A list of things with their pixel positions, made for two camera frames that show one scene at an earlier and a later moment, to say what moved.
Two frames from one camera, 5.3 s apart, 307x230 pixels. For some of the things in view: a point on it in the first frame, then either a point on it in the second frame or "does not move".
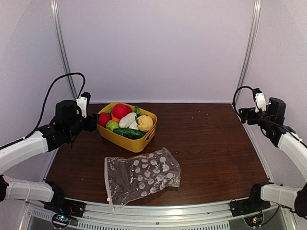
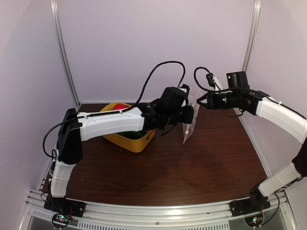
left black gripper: (92, 122) → (188, 119)
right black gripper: (249, 110) → (211, 104)
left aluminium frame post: (54, 7) does not move
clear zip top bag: (129, 179) → (193, 98)
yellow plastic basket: (135, 145) does not move
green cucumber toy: (129, 133) does not move
